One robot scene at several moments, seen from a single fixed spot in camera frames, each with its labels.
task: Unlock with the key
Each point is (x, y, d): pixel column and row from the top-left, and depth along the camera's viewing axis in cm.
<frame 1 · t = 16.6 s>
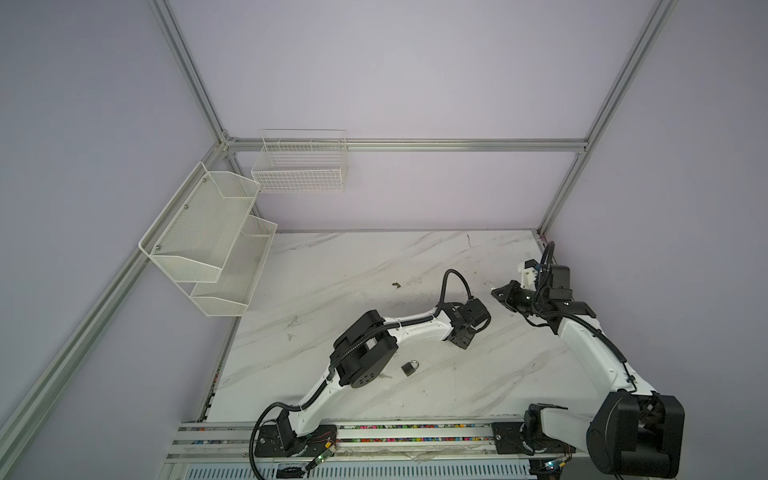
left hand: (457, 335, 91), fingers open
right hand: (493, 289, 83), fingers closed
black padlock: (409, 367, 87), on the table
lower white mesh shelf: (231, 298, 77), point 23 cm above the table

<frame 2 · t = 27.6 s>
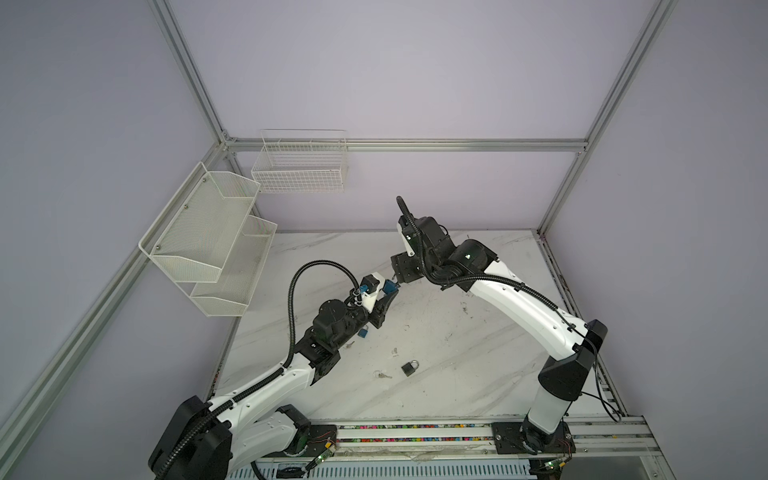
left hand: (389, 286, 75), fingers open
right hand: (400, 259, 74), fingers open
the named things where they were.

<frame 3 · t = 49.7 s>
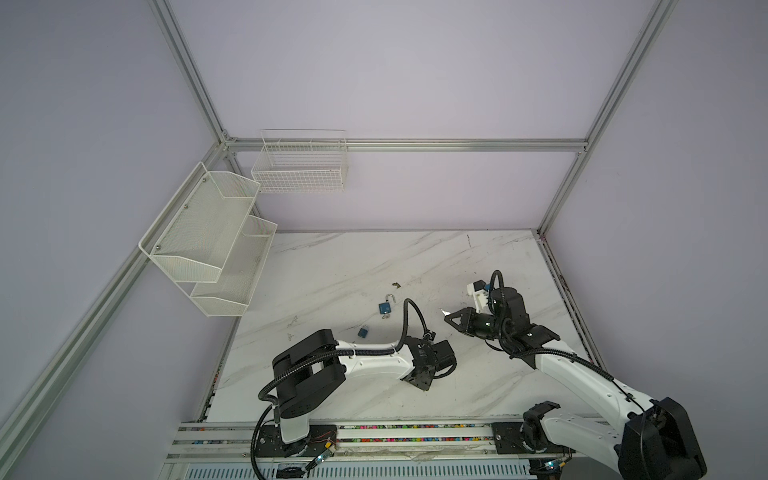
left hand: (414, 375, 83), fingers open
right hand: (445, 318, 80), fingers closed
large blue padlock: (385, 308, 99), on the table
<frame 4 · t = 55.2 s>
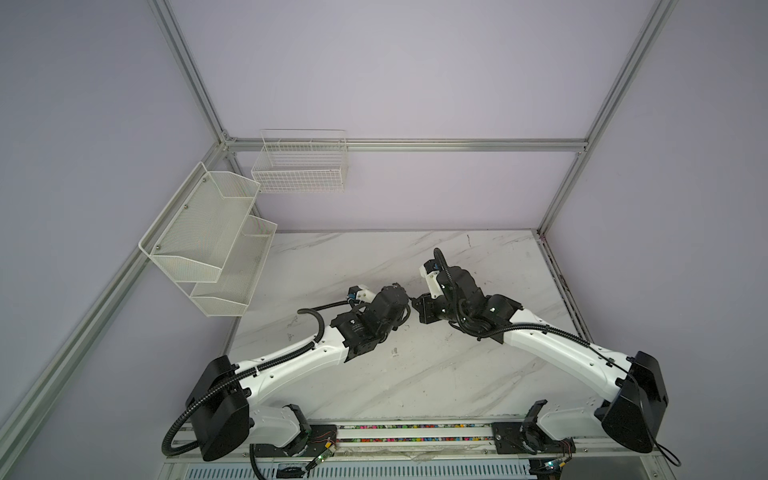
left hand: (408, 291, 77), fingers open
right hand: (409, 303, 76), fingers closed
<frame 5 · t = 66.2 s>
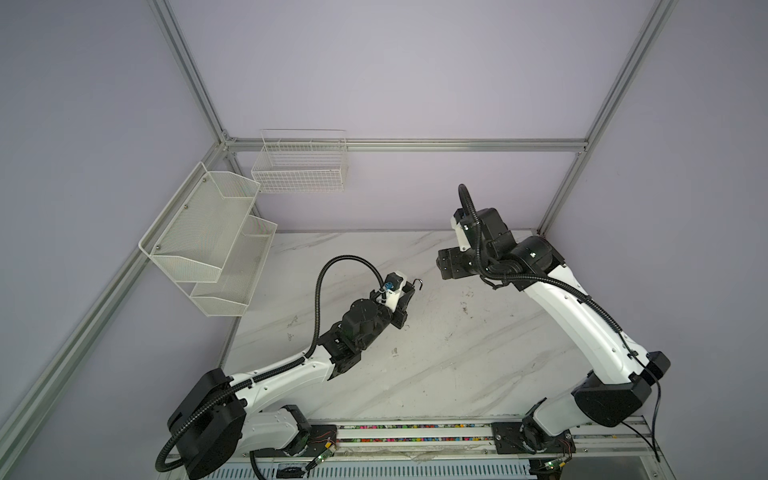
left hand: (406, 288, 76), fingers open
right hand: (448, 257, 71), fingers open
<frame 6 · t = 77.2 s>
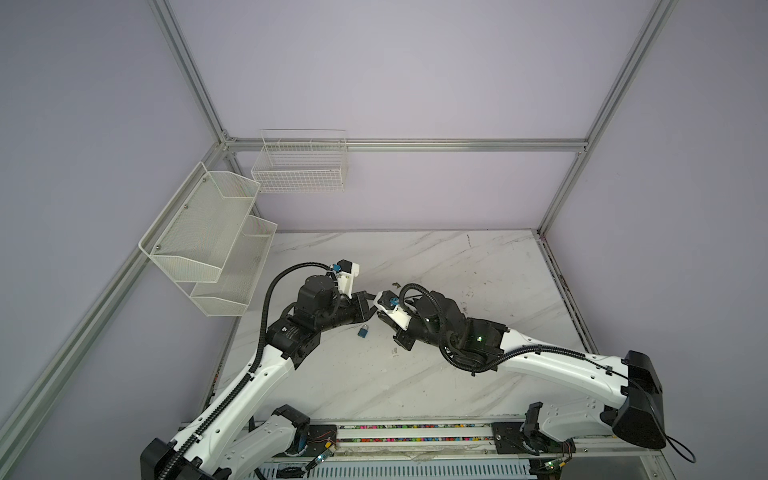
left hand: (382, 302, 71), fingers closed
right hand: (380, 312, 69), fingers closed
